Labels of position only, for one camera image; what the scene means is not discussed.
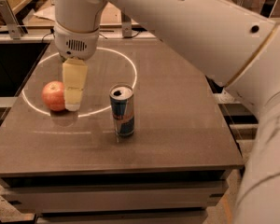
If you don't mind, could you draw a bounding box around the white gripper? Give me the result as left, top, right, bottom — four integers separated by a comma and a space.
54, 23, 99, 111

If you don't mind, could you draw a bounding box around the red apple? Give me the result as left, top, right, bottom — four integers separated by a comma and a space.
41, 81, 65, 112

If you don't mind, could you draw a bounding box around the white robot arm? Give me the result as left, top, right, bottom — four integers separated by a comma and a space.
55, 0, 280, 224

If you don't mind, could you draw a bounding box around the blue silver energy drink can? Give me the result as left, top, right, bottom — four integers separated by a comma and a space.
109, 84, 134, 137

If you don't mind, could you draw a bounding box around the white paper sheet left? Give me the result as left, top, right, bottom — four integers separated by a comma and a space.
34, 7, 55, 21

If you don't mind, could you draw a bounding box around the black cable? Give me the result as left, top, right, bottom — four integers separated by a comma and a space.
41, 31, 56, 45

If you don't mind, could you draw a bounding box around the metal bracket post middle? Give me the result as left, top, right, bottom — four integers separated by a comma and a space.
121, 13, 133, 38

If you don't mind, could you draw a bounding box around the metal bracket post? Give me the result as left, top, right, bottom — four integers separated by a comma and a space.
239, 0, 254, 9
121, 13, 133, 38
0, 0, 22, 39

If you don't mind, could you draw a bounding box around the metal bracket post left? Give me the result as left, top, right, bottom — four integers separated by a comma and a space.
0, 0, 22, 39

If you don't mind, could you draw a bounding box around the metal bracket post right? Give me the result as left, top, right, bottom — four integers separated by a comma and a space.
239, 0, 254, 9

